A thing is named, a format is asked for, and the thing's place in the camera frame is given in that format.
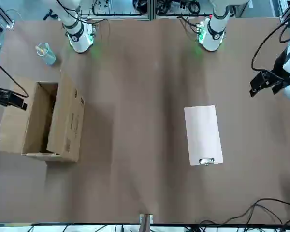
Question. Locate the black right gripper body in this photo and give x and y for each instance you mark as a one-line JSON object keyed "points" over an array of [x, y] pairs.
{"points": [[0, 96]]}

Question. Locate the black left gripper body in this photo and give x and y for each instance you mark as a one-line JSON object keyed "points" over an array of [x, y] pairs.
{"points": [[281, 70]]}

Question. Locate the brown cardboard box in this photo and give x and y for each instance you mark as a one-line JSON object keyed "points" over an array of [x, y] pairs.
{"points": [[70, 116]]}

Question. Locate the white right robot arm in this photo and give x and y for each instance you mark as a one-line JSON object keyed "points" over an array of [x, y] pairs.
{"points": [[77, 41]]}

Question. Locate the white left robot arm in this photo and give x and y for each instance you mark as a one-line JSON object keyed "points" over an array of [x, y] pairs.
{"points": [[215, 36]]}

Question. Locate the clear plastic cup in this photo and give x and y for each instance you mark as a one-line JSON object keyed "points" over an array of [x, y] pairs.
{"points": [[49, 58]]}

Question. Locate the yellow pen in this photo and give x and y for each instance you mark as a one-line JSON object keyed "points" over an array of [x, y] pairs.
{"points": [[40, 50]]}

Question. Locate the green circuit board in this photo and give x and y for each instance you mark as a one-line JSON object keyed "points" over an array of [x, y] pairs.
{"points": [[93, 31], [201, 31]]}

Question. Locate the aluminium frame post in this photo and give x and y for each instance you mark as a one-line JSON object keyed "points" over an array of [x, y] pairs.
{"points": [[288, 12]]}

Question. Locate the aluminium frame rail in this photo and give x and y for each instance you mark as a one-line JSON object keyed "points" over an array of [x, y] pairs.
{"points": [[120, 17]]}

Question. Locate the silver metal mounting bracket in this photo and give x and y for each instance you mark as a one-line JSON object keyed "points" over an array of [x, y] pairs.
{"points": [[142, 218]]}

